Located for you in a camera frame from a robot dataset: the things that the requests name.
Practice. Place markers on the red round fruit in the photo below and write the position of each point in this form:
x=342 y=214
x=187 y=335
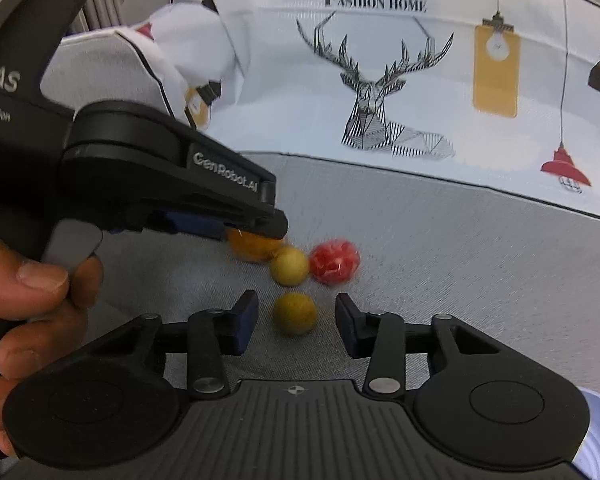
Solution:
x=334 y=262

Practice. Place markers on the person's left hand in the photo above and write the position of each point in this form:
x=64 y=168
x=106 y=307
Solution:
x=30 y=280

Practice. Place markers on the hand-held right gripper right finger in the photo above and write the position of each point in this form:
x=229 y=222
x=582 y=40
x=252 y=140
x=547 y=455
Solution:
x=349 y=325

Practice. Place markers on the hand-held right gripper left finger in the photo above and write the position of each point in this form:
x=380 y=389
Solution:
x=244 y=322

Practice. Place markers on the small orange tangerine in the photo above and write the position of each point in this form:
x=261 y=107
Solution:
x=252 y=250

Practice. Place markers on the grey printed bed sheet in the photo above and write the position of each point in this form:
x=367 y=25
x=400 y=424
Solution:
x=455 y=260

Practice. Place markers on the yellow-green round fruit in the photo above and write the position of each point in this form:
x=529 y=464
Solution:
x=290 y=266
x=295 y=314

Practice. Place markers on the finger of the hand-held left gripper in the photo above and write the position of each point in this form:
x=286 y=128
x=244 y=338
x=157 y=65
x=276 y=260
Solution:
x=235 y=185
x=195 y=225

